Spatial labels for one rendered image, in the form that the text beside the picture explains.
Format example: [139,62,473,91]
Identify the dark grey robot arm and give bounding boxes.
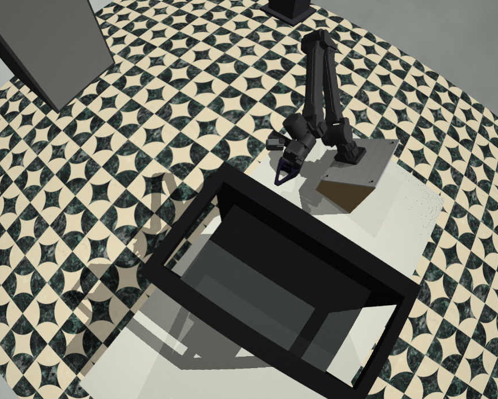
[266,29,367,165]

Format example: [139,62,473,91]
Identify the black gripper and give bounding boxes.
[274,144,309,186]

